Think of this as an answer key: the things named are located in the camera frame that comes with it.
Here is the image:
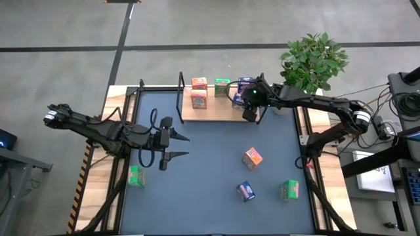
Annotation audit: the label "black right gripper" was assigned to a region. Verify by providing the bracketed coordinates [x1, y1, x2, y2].
[241, 74, 273, 123]

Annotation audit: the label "coiled black cables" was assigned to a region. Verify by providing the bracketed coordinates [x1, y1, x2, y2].
[390, 91, 420, 116]

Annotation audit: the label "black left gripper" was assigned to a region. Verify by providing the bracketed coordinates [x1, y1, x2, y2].
[149, 116, 190, 171]

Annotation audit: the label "gray metal side table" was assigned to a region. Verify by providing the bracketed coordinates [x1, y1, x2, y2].
[0, 147, 53, 236]

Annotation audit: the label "wooden shelf black metal frame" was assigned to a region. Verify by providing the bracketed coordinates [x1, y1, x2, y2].
[175, 71, 269, 126]

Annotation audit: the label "orange Mini-Wheats cereal box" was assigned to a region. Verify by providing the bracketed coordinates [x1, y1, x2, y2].
[191, 77, 209, 91]
[190, 88, 208, 110]
[241, 146, 264, 172]

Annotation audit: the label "blue table mat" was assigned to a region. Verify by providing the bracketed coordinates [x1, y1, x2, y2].
[118, 90, 316, 235]

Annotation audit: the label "white plant pot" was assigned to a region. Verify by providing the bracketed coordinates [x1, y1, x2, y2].
[271, 104, 293, 117]

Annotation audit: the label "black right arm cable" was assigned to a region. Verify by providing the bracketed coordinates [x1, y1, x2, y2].
[225, 79, 245, 105]

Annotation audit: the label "black power brick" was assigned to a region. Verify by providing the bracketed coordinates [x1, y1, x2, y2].
[371, 115, 392, 140]

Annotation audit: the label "black metal table frame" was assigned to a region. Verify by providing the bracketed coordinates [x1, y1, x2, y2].
[67, 78, 358, 236]

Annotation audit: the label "white board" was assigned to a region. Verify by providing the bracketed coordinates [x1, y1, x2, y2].
[352, 149, 396, 193]

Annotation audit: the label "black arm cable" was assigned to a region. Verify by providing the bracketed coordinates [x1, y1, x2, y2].
[225, 79, 245, 105]
[136, 107, 159, 168]

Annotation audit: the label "blue lit keyboard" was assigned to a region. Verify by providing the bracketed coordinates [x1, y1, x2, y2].
[406, 167, 420, 206]

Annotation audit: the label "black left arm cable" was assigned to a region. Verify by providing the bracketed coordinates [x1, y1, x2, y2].
[136, 107, 159, 168]

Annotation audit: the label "green Apple Jacks cereal box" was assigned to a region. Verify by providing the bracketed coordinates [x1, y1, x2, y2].
[127, 165, 147, 188]
[214, 77, 232, 98]
[280, 179, 301, 202]

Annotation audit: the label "black device blue light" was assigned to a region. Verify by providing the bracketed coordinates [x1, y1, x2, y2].
[0, 128, 18, 151]

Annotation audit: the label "green leafy plant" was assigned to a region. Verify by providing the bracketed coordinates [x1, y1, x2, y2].
[279, 31, 350, 96]

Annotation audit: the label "dark gray side cart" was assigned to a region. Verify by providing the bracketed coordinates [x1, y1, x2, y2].
[387, 65, 420, 138]

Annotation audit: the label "black diagonal beam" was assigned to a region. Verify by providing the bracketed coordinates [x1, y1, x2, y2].
[341, 136, 420, 180]

